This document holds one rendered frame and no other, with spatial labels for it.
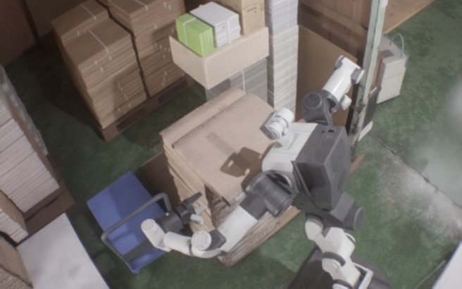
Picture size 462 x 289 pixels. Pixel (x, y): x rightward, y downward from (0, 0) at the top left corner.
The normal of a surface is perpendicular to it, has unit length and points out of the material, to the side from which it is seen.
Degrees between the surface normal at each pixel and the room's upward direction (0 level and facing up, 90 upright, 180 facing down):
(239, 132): 0
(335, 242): 52
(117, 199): 0
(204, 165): 0
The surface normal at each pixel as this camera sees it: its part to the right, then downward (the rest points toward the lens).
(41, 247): -0.05, -0.64
